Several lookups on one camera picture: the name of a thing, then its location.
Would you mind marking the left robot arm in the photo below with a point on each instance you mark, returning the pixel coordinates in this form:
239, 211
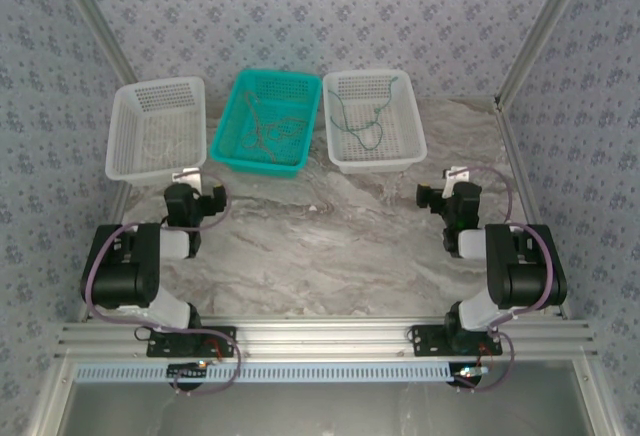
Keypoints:
125, 271

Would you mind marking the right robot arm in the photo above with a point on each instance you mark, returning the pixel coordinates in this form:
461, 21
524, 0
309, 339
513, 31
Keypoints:
520, 276

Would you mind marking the white perforated plastic basket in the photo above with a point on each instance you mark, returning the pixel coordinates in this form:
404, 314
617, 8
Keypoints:
400, 141
150, 116

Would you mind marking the teal perforated plastic basket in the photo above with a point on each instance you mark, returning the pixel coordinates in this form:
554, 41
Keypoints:
290, 151

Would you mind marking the small electronics board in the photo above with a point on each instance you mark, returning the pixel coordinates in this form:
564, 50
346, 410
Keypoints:
470, 371
187, 370

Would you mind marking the grey lower panel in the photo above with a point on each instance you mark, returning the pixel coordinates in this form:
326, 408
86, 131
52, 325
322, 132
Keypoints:
325, 411

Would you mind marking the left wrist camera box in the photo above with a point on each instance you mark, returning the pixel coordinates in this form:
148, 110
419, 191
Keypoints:
186, 175

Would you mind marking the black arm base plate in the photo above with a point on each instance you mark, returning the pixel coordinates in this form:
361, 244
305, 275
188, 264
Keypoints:
425, 338
160, 343

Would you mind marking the aluminium frame cross rail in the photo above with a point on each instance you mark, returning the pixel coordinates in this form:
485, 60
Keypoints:
325, 336

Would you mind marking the aluminium frame post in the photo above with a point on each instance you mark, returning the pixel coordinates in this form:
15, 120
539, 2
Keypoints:
95, 21
545, 26

